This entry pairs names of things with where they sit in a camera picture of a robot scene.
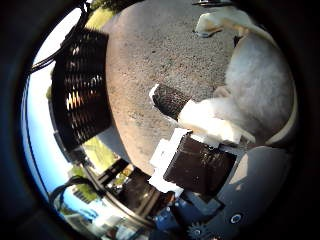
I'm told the white tan plush animal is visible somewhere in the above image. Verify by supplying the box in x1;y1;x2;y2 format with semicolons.
193;7;298;146

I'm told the black wicker basket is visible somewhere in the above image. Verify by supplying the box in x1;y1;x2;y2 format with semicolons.
50;27;114;152

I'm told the thick black cable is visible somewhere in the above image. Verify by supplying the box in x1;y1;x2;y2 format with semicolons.
48;175;103;212

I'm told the black cable bundle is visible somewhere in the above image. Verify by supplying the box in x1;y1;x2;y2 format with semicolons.
29;0;93;74

